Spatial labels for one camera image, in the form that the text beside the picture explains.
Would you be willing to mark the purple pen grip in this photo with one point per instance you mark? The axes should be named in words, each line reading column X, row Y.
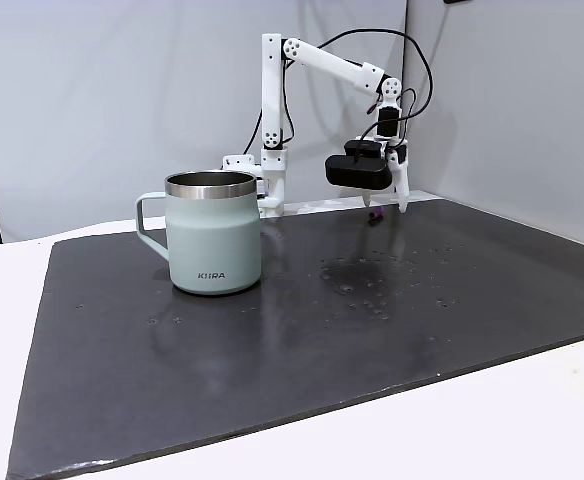
column 377, row 214

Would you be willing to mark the pale green steel mug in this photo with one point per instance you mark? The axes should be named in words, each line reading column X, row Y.
column 212, row 240

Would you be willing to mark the black table mat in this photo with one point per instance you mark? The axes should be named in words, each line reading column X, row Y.
column 272, row 375

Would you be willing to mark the black oval camera box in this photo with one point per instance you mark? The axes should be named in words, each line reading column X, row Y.
column 357, row 172

